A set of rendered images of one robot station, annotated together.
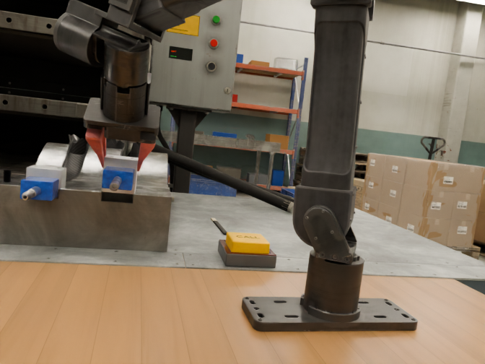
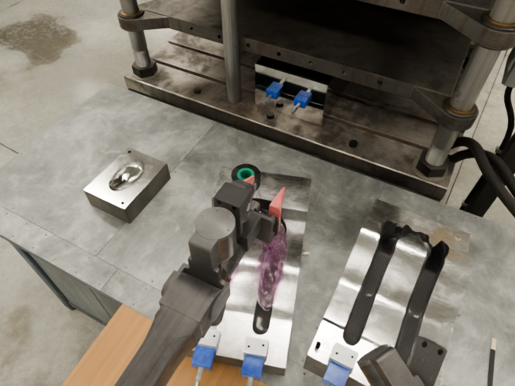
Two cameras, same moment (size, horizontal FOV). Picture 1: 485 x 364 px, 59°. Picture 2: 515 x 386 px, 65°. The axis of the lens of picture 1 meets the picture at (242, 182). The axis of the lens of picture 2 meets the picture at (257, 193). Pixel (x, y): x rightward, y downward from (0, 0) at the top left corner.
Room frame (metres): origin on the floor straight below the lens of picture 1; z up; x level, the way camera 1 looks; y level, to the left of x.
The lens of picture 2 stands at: (0.33, 0.26, 1.75)
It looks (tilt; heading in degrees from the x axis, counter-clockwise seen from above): 50 degrees down; 40
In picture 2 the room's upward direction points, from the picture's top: straight up
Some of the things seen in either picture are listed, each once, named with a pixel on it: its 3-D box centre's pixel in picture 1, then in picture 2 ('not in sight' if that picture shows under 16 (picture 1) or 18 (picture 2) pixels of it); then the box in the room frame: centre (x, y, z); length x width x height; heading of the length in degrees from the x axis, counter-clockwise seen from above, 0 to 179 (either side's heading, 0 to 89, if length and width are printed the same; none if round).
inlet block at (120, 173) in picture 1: (118, 179); not in sight; (0.63, 0.18, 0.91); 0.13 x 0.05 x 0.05; 12
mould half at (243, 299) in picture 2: not in sight; (249, 257); (0.72, 0.62, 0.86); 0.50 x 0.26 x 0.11; 30
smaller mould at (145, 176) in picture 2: not in sight; (129, 184); (0.69, 1.07, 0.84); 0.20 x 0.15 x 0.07; 12
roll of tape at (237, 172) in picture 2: not in sight; (245, 178); (0.87, 0.76, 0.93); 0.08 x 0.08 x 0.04
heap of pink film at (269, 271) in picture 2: not in sight; (250, 250); (0.72, 0.61, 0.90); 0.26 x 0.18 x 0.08; 30
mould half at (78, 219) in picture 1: (102, 182); (398, 289); (0.88, 0.29, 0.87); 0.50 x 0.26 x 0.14; 12
